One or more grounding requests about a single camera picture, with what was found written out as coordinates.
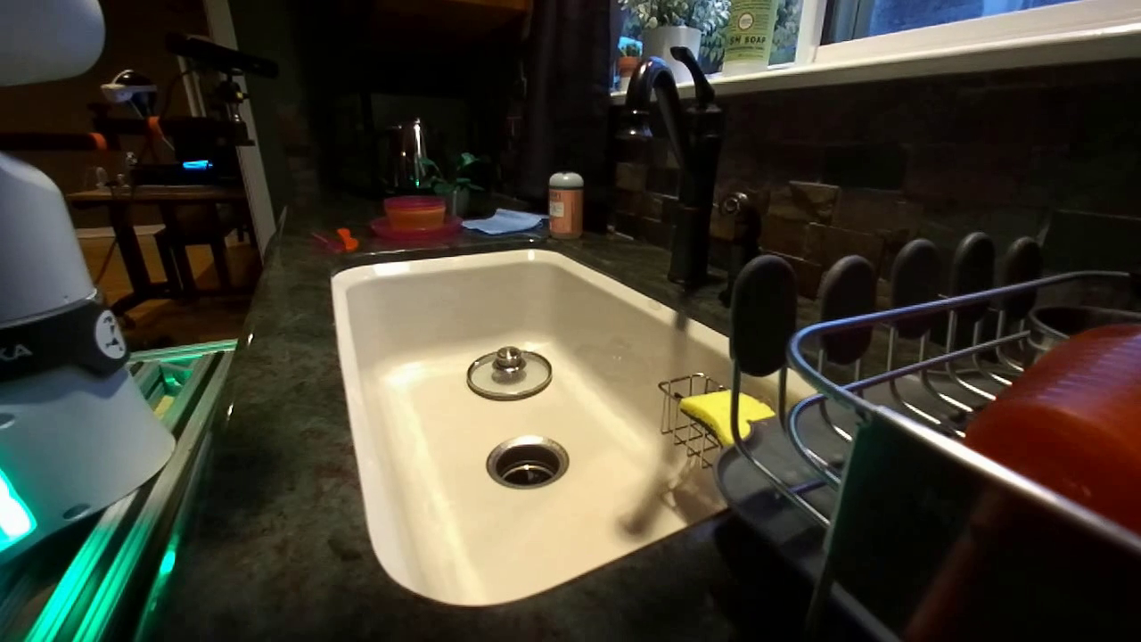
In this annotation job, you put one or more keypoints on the dark bronze faucet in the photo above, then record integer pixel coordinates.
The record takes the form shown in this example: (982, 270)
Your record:
(675, 98)

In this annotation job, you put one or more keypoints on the orange plastic cup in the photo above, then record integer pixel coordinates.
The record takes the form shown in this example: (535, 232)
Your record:
(1023, 575)

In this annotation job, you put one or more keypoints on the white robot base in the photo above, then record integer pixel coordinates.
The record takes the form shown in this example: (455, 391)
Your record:
(76, 434)

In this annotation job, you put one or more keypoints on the round metal sink stopper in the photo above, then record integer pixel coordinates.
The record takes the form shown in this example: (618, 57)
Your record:
(506, 371)

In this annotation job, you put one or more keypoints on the white ceramic sink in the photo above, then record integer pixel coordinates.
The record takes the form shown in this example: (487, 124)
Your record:
(437, 523)

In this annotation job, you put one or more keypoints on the sink drain hole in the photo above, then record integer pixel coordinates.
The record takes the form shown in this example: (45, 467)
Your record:
(525, 463)

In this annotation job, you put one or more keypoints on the blue dish cloth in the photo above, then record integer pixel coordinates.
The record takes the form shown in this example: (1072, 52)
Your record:
(503, 222)

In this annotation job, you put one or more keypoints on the soap pump bottle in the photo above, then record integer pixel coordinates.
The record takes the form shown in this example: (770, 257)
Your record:
(563, 205)

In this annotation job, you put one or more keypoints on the yellow sponge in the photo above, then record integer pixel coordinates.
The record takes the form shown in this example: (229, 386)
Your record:
(724, 414)

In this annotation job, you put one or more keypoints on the red bowl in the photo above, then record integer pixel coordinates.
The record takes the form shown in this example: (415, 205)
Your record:
(415, 218)

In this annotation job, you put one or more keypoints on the dark side sprayer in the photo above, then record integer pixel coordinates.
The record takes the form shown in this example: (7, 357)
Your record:
(742, 235)

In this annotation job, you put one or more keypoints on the white potted plant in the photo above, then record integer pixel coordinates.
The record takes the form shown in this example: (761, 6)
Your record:
(657, 25)

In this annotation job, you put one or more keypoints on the grey dish drying rack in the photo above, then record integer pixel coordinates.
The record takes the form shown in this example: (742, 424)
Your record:
(864, 473)

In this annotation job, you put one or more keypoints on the green dish soap bottle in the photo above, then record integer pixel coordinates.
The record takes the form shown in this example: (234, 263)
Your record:
(749, 33)

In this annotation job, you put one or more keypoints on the wooden table with gear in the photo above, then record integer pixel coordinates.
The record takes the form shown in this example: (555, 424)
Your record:
(172, 178)

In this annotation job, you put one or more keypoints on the wire sponge caddy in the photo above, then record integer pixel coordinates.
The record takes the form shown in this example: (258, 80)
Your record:
(689, 436)

